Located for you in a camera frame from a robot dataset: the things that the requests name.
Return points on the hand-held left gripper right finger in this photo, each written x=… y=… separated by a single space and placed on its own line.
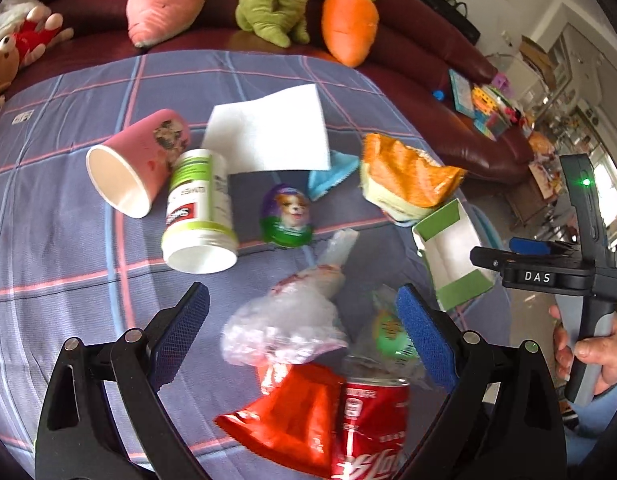
x=428 y=340

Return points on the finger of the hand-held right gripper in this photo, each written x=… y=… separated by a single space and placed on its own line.
x=528 y=246
x=488 y=256

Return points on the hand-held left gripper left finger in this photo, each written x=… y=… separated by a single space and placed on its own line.
x=186 y=330

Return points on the teal trash bin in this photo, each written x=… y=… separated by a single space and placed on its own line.
x=491 y=232

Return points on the green snack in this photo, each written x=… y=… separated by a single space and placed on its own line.
x=391 y=340

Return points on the clear plastic bag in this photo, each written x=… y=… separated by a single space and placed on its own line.
x=283 y=320

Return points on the person's right hand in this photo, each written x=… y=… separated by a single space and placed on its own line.
x=610 y=355

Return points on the green and white paper carton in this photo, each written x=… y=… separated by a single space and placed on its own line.
x=453 y=250

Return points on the wooden side table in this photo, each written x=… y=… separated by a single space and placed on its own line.
x=528 y=200

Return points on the red soda can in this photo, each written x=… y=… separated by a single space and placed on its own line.
x=368 y=425

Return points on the white bottle with green label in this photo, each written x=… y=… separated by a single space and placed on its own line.
x=198 y=220

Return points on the orange snack bag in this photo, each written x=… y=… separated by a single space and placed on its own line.
x=403 y=170

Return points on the red snack wrapper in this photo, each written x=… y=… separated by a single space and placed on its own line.
x=293 y=410

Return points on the pile of colourful toys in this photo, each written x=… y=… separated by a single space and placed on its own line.
x=498 y=110

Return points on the grey plaid tablecloth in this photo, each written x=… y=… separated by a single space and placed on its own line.
x=63 y=260

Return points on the purple toy egg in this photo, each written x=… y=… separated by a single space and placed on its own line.
x=286 y=215

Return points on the small blue toy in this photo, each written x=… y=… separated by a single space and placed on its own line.
x=438 y=95

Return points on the teal picture book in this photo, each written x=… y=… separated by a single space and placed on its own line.
x=461 y=90

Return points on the blue cloth scrap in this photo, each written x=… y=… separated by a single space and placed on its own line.
x=333 y=170

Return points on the dark red leather sofa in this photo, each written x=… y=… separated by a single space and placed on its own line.
x=413 y=85

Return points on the pink paper cup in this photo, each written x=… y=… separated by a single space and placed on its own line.
x=143 y=145

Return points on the cardboard box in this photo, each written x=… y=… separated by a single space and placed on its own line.
x=535 y=55

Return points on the white paper napkin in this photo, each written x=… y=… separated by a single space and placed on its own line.
x=268 y=130

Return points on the black bag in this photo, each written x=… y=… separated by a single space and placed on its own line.
x=438 y=2

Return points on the orange carrot plush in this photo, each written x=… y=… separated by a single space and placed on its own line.
x=348 y=25

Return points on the pink plush pillow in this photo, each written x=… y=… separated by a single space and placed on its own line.
x=163 y=5

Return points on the brown teddy bear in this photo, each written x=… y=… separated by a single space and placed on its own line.
x=3 y=57

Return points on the green plush toy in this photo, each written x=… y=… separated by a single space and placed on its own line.
x=273 y=5

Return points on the white fluffy plush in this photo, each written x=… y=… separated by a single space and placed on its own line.
x=6 y=20

